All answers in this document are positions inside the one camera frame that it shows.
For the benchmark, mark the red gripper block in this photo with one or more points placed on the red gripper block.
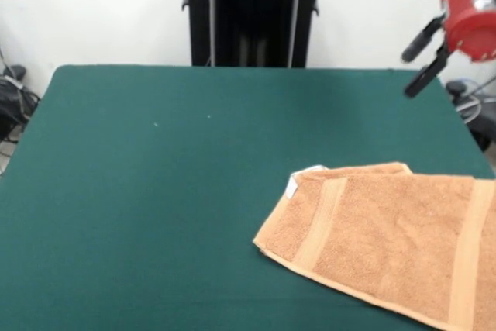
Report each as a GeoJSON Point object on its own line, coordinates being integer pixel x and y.
{"type": "Point", "coordinates": [465, 25]}

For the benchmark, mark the tan terry towel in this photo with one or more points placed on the tan terry towel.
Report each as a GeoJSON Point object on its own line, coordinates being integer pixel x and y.
{"type": "Point", "coordinates": [387, 238]}

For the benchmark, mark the dark green table cloth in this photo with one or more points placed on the dark green table cloth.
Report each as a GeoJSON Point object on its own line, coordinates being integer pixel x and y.
{"type": "Point", "coordinates": [116, 152]}

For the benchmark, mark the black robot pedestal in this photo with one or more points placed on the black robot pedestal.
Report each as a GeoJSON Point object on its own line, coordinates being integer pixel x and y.
{"type": "Point", "coordinates": [252, 5]}

